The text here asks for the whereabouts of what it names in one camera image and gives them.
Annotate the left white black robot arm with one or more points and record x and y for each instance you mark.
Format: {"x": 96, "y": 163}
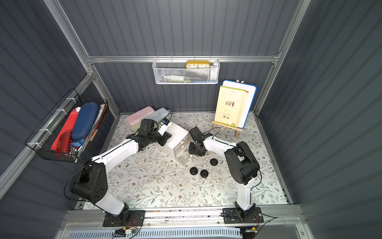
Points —
{"x": 90, "y": 181}

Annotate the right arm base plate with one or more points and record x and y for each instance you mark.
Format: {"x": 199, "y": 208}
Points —
{"x": 237, "y": 216}

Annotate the black wire side basket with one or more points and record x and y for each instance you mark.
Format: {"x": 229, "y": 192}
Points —
{"x": 43, "y": 137}

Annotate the navy blue case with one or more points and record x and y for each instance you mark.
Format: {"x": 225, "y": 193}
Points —
{"x": 85, "y": 120}

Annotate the green book box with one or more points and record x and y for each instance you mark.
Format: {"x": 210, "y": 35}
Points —
{"x": 135, "y": 127}

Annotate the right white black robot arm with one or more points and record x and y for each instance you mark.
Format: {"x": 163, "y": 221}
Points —
{"x": 243, "y": 165}

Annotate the red folder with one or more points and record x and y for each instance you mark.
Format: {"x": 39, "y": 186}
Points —
{"x": 62, "y": 142}

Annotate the yellow booklet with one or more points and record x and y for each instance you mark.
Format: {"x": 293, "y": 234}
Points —
{"x": 231, "y": 106}

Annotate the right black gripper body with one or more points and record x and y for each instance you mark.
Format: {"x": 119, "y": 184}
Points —
{"x": 196, "y": 148}

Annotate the blue-framed whiteboard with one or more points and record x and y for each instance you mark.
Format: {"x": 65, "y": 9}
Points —
{"x": 251, "y": 90}

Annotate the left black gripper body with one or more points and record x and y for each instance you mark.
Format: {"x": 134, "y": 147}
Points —
{"x": 162, "y": 139}

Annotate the pink pencil case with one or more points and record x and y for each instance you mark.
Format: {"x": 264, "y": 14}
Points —
{"x": 136, "y": 117}

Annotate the wooden easel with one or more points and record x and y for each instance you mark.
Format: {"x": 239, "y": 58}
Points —
{"x": 228, "y": 125}

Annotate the black earphone case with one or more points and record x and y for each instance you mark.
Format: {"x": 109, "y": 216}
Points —
{"x": 214, "y": 162}
{"x": 204, "y": 173}
{"x": 193, "y": 171}

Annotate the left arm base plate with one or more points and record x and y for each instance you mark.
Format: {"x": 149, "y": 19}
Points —
{"x": 129, "y": 219}

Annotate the white wire wall basket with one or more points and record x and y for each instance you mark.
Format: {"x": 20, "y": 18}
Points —
{"x": 168, "y": 72}

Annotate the white drawer cabinet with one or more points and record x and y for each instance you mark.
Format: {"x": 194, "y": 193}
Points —
{"x": 178, "y": 142}

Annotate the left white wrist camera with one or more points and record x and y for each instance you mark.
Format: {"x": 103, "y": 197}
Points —
{"x": 164, "y": 124}

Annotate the grey-blue pencil case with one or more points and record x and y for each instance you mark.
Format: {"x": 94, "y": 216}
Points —
{"x": 158, "y": 115}

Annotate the yellow clock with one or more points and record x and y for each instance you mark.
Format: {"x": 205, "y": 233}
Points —
{"x": 197, "y": 64}

